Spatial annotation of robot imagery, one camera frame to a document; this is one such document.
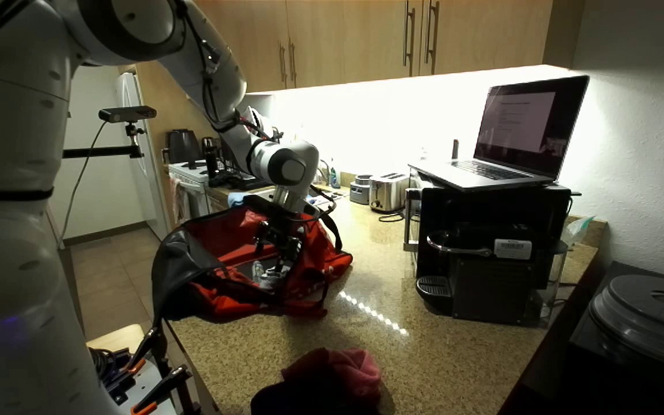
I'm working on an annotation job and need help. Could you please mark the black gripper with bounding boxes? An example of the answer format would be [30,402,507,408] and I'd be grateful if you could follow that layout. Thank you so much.
[258,205,314,283]

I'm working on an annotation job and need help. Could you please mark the white grey Puma sock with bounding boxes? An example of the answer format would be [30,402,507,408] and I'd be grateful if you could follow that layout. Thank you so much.
[240,259,288,292]

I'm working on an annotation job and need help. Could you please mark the red black duffel bag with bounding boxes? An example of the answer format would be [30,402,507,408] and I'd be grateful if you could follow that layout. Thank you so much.
[149,197,355,324]

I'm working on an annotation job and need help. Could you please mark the grey round appliance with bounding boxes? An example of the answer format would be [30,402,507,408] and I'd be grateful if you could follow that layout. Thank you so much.
[347,173,373,207]

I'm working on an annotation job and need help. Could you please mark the pink towel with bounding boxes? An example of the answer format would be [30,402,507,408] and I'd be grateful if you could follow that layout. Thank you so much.
[280,346,384,415]

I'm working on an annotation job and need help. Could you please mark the silver toaster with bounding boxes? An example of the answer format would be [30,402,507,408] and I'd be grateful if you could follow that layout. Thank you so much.
[367,172,412,215]

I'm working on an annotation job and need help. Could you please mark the dark navy cloth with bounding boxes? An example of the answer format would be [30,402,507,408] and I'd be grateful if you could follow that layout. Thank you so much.
[248,379,314,415]

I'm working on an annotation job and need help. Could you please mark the black coffee maker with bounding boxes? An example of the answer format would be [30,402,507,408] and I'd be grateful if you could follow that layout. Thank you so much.
[163,128,205,167]

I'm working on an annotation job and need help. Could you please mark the black steel microwave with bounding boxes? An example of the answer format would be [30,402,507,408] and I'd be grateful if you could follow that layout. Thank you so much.
[412,181,573,326]

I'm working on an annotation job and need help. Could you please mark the wooden upper cabinets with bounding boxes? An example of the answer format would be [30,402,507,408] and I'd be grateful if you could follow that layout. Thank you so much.
[192,0,558,92]

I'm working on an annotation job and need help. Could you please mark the open silver laptop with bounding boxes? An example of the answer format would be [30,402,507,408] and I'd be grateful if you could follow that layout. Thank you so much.
[408,75,593,195]

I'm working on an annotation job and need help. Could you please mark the dark appliance with round lid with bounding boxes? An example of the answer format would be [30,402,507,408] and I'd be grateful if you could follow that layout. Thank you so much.
[567,260,664,415]

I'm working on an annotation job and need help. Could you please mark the red handled tools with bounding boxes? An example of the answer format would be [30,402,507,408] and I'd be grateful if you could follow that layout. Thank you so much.
[88,326,195,415]

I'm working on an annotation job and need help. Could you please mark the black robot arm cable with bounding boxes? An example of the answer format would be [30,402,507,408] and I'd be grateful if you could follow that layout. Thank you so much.
[179,3,273,144]

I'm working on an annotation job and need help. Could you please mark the black camera on stand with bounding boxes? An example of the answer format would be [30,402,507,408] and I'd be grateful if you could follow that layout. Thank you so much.
[96,104,159,126]

